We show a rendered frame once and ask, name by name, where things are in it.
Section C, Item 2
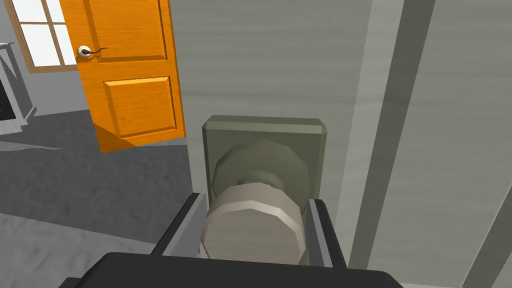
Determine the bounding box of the orange panelled door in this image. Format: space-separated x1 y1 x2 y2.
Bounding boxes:
58 0 187 155

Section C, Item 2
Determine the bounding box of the grey door knob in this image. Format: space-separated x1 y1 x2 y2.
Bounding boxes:
199 115 328 267

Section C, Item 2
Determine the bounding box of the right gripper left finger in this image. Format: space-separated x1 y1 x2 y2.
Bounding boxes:
150 192 210 258

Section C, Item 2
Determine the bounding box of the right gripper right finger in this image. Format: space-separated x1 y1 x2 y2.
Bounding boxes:
304 198 348 269

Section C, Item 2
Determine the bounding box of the grey door leaf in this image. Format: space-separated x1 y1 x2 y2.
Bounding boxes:
167 0 512 288

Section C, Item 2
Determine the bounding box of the grey fireplace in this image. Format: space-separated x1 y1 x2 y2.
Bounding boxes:
0 41 38 135

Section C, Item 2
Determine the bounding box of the wooden framed window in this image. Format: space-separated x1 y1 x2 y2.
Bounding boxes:
3 0 79 75

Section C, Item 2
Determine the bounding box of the dark lever door handle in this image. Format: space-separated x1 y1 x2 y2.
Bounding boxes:
77 45 109 59

